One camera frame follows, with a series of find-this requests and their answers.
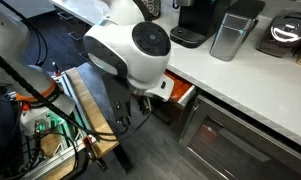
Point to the aluminium profile frame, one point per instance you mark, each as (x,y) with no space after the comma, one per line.
(53,160)

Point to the silver canister with black lid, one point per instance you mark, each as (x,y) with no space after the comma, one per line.
(228,36)

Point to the black coffee maker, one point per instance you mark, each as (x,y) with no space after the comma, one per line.
(196,23)

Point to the dark middle-size drawer front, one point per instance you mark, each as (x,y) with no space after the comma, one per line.
(170,111)

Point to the dark lowest drawer front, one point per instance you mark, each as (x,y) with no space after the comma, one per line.
(173,128)

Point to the dark cabinet drawer unit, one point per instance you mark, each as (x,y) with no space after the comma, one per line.
(73,35)

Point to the orange black clamp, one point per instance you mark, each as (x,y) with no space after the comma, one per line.
(56,70)
(88,141)

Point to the green plastic base bracket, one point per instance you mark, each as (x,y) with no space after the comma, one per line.
(56,116)

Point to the patterned paper cup stack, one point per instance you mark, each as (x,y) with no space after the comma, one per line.
(154,8)

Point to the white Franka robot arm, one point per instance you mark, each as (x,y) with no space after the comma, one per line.
(123,43)

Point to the dark drawer with white box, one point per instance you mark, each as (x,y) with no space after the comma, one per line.
(187,96)

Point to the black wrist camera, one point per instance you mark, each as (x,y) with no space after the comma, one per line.
(144,105)

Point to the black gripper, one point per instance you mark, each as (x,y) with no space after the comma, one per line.
(120,91)

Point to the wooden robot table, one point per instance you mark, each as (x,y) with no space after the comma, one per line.
(96,123)

